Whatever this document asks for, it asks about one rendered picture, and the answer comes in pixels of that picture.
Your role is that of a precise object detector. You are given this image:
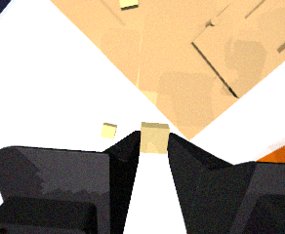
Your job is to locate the pale yellow cube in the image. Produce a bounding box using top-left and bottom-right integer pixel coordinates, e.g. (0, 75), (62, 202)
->
(140, 122), (171, 154)
(101, 122), (117, 139)
(118, 0), (139, 11)

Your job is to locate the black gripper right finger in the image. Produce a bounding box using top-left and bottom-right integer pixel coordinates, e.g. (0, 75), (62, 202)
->
(167, 133), (285, 234)

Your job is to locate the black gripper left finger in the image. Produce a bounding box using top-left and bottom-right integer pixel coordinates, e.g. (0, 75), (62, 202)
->
(0, 131), (141, 234)

